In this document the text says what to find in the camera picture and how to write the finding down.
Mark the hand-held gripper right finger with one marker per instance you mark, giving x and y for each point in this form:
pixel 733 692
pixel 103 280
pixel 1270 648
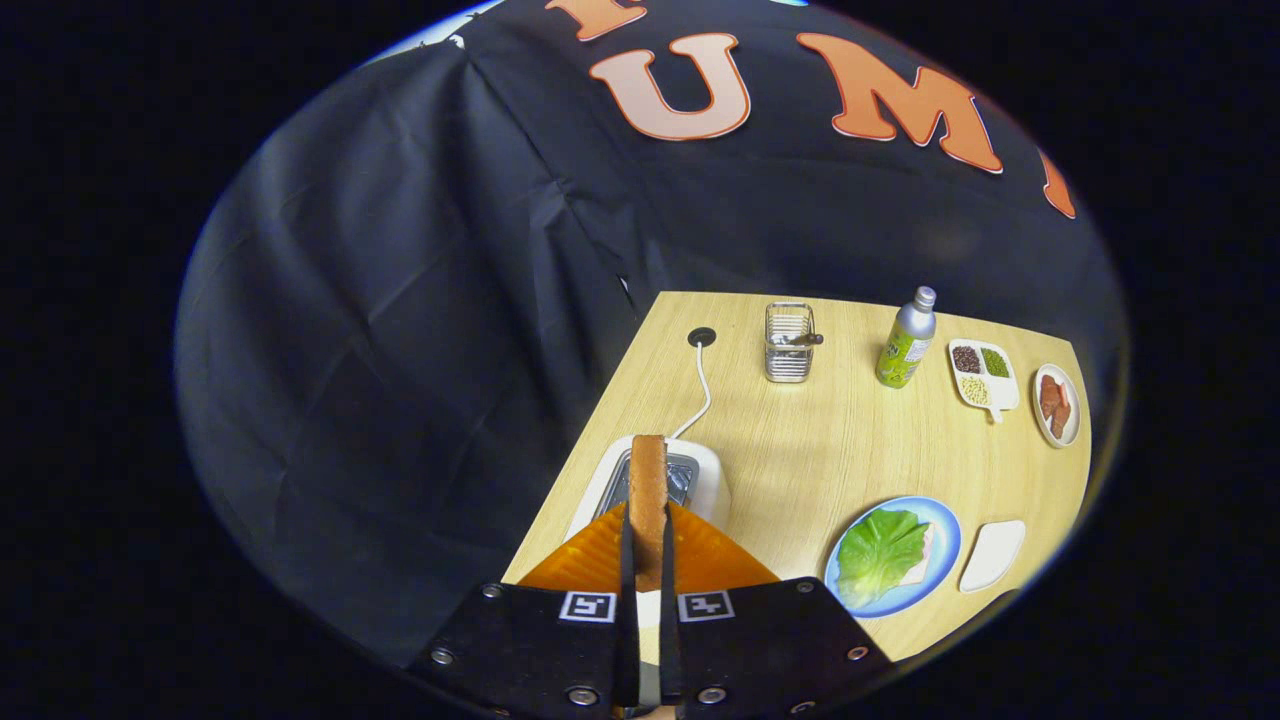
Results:
pixel 770 650

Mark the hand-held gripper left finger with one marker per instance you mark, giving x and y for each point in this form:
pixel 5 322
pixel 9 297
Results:
pixel 530 650

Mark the green lettuce leaf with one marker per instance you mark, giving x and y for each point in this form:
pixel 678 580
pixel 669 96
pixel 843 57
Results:
pixel 880 555

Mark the toasted bread slice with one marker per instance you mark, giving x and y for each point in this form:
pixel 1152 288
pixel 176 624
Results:
pixel 648 500

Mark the white bread slice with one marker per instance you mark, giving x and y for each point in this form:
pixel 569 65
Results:
pixel 915 575

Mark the white toaster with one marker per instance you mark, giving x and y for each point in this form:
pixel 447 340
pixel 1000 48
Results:
pixel 710 480

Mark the blue round plate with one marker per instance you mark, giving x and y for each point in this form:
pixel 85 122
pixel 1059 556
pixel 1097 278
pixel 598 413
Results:
pixel 945 540

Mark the white square plate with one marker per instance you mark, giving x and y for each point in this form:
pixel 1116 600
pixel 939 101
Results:
pixel 992 555

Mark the brown wooden utensil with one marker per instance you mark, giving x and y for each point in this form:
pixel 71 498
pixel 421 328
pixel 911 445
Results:
pixel 803 340

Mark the black backdrop cloth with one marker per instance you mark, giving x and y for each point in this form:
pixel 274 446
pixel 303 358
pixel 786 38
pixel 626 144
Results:
pixel 400 350

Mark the pile of yellow soybeans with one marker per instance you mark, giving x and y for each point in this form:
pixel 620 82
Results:
pixel 975 390

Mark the silver bottle green label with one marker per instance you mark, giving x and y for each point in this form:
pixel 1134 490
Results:
pixel 905 345

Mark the white divided dish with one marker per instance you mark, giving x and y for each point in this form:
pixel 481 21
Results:
pixel 1003 392

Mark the pile of dark red beans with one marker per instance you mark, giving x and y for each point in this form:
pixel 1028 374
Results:
pixel 966 360

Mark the white round plate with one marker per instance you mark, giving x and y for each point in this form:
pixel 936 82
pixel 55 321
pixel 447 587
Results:
pixel 1056 440

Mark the pile of green beans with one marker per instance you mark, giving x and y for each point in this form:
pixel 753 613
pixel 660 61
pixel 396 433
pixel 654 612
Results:
pixel 995 362

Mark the red-brown meat piece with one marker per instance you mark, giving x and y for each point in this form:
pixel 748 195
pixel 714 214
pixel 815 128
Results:
pixel 1050 397
pixel 1061 420

